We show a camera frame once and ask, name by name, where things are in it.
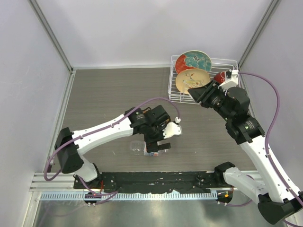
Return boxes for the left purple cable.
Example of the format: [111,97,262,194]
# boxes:
[43,97,182,205]

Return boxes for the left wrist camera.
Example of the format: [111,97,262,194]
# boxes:
[163,122,182,139]

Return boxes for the red and teal plate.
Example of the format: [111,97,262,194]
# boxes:
[175,50,212,73]

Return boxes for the cream floral plate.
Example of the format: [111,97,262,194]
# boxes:
[175,69,211,95]

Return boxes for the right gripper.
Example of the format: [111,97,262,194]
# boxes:
[189,79,233,122]

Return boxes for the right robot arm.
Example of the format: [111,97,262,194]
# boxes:
[188,81,303,225]

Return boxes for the red bowl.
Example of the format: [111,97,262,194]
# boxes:
[213,71,226,84]

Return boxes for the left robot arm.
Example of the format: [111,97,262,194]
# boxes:
[54,105,177,189]

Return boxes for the white wire dish rack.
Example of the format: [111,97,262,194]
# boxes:
[168,55,238,104]

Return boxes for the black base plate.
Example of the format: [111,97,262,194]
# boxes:
[87,171,231,194]

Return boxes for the aluminium frame rail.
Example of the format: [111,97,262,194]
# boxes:
[29,173,74,192]

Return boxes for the white slotted cable duct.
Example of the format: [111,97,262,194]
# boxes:
[40,191,217,201]

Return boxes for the clear plastic water bottle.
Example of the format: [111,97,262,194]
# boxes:
[130,140,168,157]

